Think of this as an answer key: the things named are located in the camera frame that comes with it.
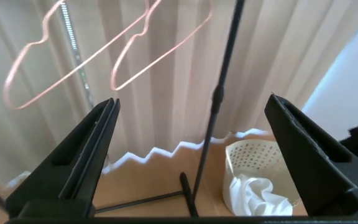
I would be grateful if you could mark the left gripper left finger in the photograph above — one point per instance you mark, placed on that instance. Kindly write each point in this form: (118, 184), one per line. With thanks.
(73, 174)

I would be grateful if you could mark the pink clothes hanger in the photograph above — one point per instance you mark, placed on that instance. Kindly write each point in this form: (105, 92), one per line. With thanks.
(73, 70)
(166, 51)

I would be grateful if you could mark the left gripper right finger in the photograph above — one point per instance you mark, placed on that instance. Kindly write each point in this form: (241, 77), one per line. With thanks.
(315, 161)

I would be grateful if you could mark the white laundry basket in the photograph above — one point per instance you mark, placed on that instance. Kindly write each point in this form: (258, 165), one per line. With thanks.
(253, 155)

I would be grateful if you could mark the white garment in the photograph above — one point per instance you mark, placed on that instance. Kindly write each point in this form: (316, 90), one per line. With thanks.
(256, 196)

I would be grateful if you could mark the beige curtain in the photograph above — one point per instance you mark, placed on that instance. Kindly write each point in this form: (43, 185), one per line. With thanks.
(172, 109)

